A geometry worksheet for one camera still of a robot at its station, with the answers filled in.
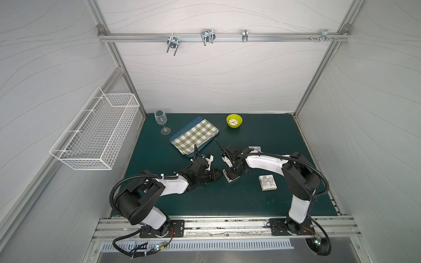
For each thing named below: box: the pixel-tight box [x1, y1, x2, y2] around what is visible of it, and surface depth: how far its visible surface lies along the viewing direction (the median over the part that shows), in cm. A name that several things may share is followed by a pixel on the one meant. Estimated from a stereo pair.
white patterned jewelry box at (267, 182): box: [258, 174, 278, 192], surface depth 86 cm
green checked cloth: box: [171, 118, 220, 156], surface depth 110 cm
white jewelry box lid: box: [248, 145, 264, 154], surface depth 103 cm
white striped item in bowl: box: [228, 118, 239, 126], surface depth 114 cm
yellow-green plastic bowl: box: [225, 113, 243, 129], surface depth 115 cm
